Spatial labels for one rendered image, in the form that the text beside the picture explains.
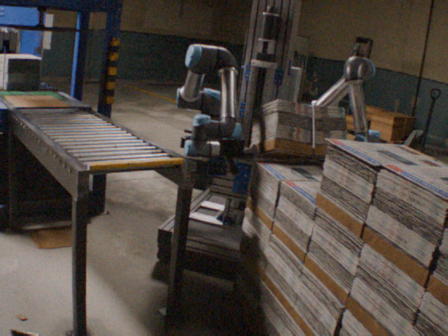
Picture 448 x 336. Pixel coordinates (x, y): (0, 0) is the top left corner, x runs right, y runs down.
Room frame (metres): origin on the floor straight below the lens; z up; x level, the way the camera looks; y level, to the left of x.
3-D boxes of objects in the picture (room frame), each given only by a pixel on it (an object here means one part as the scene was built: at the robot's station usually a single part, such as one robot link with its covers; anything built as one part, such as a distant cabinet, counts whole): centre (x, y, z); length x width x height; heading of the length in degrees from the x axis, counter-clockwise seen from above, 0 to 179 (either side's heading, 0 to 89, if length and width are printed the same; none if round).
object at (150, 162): (1.77, 0.36, 0.81); 0.43 x 0.03 x 0.02; 130
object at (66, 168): (2.12, 0.97, 0.74); 1.34 x 0.05 x 0.12; 40
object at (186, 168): (2.45, 0.58, 0.74); 1.34 x 0.05 x 0.12; 40
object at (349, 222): (1.43, -0.54, 0.86); 0.38 x 0.29 x 0.04; 111
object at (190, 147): (2.04, 0.14, 0.84); 0.11 x 0.08 x 0.09; 110
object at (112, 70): (3.07, 0.87, 1.05); 0.05 x 0.05 x 0.45; 40
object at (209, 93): (2.63, 0.14, 0.98); 0.13 x 0.12 x 0.14; 102
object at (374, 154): (1.42, -0.52, 1.06); 0.37 x 0.29 x 0.01; 111
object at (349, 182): (1.43, -0.54, 0.95); 0.38 x 0.29 x 0.23; 111
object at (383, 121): (8.11, -2.65, 0.28); 1.20 x 0.83 x 0.57; 40
